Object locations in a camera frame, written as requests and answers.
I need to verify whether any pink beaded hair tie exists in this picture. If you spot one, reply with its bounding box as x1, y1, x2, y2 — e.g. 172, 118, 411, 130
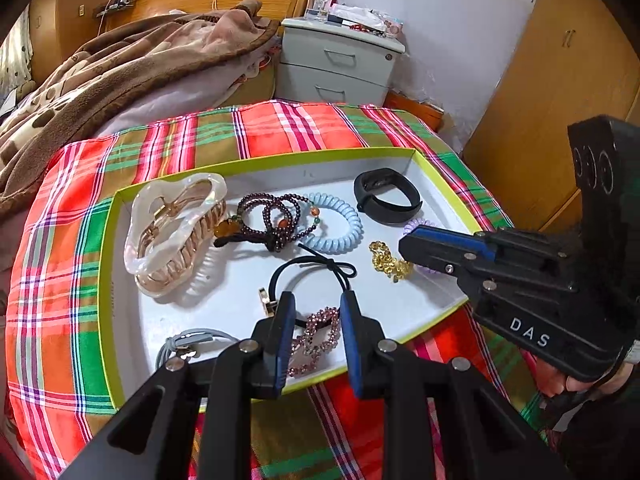
289, 306, 344, 379

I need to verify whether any white box with yellow-green rim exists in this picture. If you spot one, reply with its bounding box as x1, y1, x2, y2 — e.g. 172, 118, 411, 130
96, 147, 482, 414

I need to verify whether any grey nightstand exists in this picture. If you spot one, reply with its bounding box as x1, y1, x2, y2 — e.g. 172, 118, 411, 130
274, 16, 406, 109

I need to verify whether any person's right forearm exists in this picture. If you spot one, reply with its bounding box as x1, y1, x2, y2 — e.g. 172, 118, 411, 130
542, 375, 640, 480

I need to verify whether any lilac bed sheet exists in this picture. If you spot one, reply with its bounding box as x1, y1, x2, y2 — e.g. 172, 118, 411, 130
94, 62, 277, 140

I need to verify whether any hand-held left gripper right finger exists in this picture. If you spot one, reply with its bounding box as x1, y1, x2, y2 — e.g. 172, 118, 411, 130
340, 291, 571, 480

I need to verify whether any person's right hand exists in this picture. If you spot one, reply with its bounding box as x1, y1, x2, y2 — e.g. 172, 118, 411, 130
537, 350, 632, 403

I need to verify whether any black hair tie with charm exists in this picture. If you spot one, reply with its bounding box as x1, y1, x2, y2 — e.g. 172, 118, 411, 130
258, 255, 357, 319

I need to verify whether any clear glass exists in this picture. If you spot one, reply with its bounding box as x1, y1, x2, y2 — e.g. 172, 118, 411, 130
305, 0, 335, 24

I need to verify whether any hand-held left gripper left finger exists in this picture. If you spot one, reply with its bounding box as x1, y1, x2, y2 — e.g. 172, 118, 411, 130
60, 291, 296, 480

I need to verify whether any purple coil hair tie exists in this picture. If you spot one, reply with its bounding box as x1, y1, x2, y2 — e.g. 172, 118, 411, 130
402, 217, 442, 277

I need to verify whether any large wooden wardrobe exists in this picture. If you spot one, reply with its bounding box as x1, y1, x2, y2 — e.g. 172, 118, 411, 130
461, 0, 640, 242

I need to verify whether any pearly beige hair claw clip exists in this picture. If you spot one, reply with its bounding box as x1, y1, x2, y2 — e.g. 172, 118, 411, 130
123, 172, 229, 297

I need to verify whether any red green plaid cloth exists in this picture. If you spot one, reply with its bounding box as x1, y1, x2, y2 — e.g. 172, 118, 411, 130
4, 99, 547, 480

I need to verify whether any brown paw print blanket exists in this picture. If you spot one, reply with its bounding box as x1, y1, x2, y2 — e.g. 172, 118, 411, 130
0, 2, 282, 222

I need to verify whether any gold bead bracelet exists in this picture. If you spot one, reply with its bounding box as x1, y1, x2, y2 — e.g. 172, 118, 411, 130
368, 241, 415, 284

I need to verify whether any wooden cabinet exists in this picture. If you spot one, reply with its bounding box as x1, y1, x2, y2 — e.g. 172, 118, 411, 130
29, 0, 124, 87

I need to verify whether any black wristband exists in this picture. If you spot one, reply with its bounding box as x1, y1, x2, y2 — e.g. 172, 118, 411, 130
353, 169, 424, 225

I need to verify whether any pile of small clutter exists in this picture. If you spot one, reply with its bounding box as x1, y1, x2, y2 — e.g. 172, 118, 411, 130
327, 2, 404, 39

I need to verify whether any dark red bead bracelet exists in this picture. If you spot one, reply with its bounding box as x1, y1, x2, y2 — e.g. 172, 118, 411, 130
213, 192, 327, 253

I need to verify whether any grey hair tie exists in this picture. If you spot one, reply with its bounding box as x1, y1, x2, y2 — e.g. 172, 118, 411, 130
154, 328, 242, 377

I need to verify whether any patterned curtain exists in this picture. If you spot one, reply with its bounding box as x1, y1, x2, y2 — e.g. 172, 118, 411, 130
0, 10, 34, 98

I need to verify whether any light blue coil hair tie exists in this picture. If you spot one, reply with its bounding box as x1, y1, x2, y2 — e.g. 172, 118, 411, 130
298, 192, 362, 255

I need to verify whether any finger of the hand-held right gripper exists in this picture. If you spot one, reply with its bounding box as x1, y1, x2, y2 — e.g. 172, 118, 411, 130
398, 232, 494, 292
409, 224, 501, 262

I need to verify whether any power strip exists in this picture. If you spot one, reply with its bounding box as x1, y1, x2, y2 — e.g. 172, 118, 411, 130
94, 0, 142, 14

